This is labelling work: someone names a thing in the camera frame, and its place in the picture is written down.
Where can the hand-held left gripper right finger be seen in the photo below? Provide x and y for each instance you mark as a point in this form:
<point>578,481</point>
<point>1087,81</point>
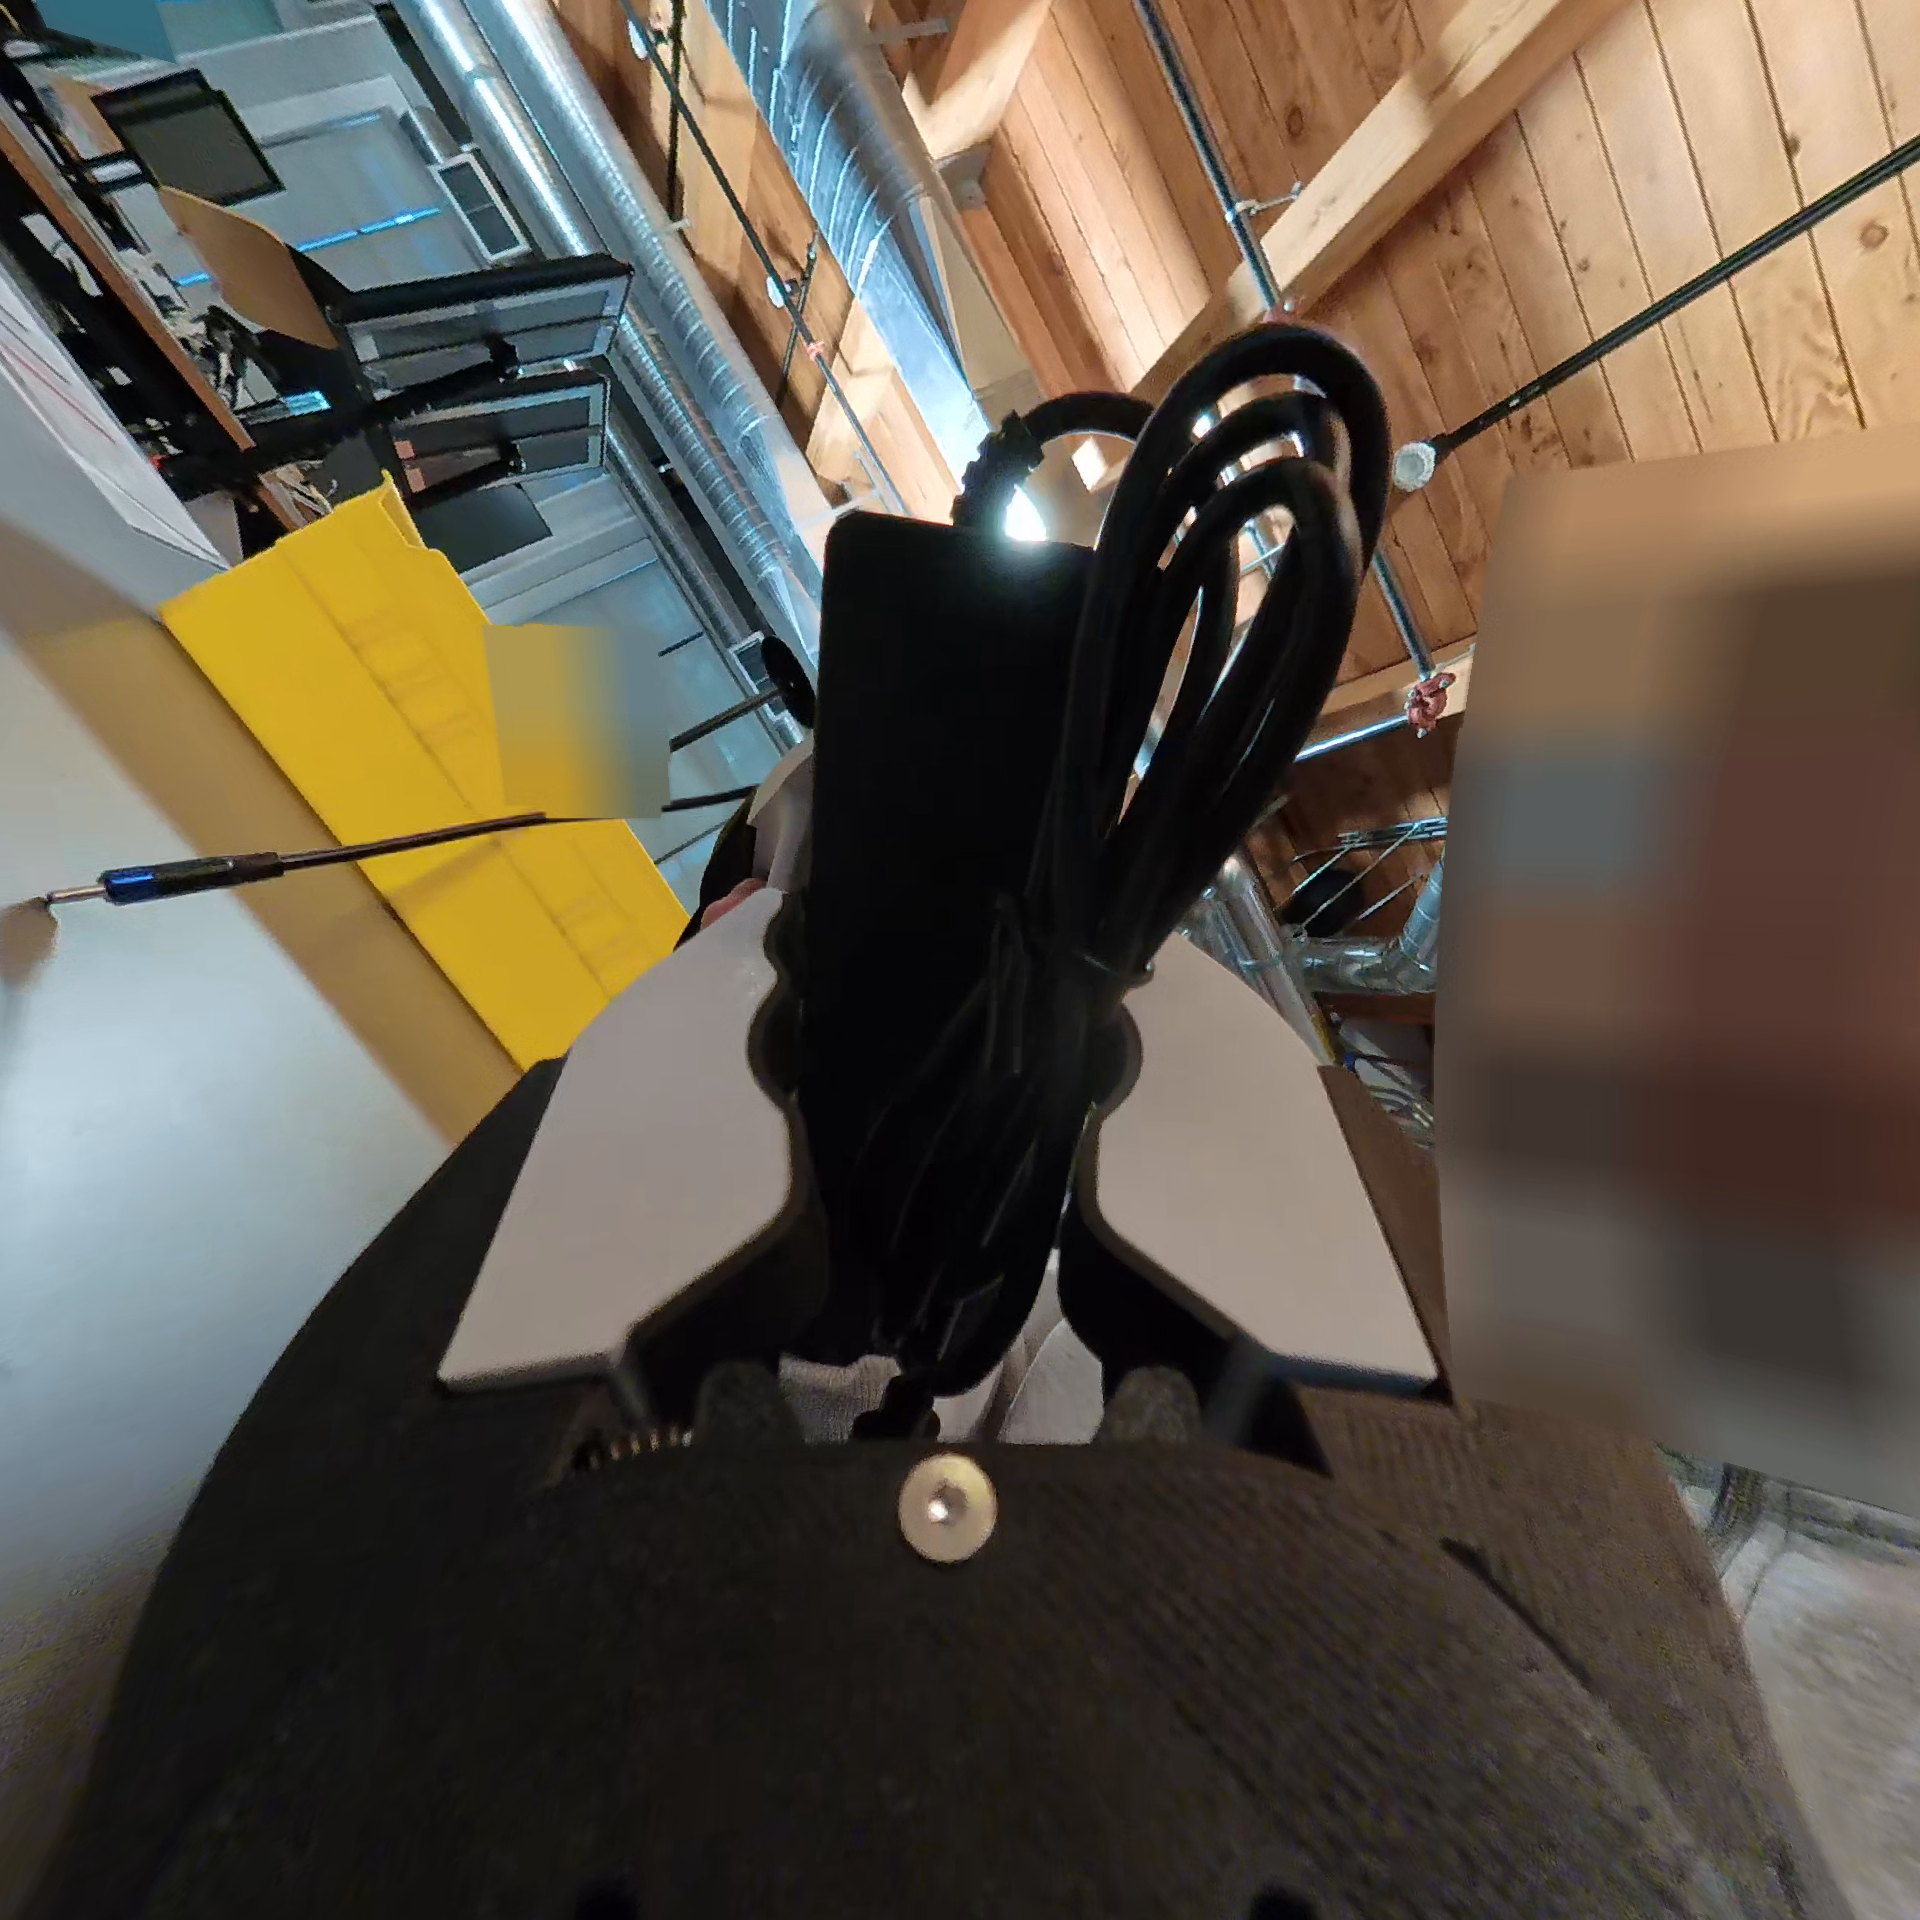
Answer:
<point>1276,1200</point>

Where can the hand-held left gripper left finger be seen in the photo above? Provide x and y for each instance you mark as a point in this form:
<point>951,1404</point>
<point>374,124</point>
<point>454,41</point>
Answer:
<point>599,1187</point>

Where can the black power adapter brick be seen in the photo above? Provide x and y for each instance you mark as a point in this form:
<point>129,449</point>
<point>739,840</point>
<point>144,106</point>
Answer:
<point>899,750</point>

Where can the yellow plastic bin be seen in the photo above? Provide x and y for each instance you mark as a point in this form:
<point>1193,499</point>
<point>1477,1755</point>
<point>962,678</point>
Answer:
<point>344,675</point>

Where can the black flat monitor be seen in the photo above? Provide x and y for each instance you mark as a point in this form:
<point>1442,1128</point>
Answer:
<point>480,307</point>

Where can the grey metal conduit pipe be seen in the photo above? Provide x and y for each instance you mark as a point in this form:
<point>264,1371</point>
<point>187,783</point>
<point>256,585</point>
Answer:
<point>1244,226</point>

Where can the wooden edged desk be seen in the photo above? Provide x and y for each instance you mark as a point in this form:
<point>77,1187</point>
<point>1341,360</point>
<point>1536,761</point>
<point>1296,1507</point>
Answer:
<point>135,316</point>

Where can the black ceiling rod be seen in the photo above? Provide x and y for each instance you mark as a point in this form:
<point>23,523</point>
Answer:
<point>1679,303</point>

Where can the brown cardboard sheet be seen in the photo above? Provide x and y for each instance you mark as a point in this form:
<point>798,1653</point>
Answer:
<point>248,263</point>

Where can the small black monitor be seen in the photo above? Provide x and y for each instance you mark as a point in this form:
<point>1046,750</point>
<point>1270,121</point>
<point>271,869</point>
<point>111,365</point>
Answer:
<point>187,134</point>

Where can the silver elbow duct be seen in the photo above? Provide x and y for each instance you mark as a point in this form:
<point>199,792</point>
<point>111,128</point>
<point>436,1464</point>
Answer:
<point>1394,938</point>

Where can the narrow silver spiral air duct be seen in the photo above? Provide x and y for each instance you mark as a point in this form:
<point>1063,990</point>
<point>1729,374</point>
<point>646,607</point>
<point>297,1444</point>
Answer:
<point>662,345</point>

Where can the wide silver spiral air duct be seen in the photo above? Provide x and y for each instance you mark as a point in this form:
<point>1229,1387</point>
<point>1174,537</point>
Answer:
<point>857,153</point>

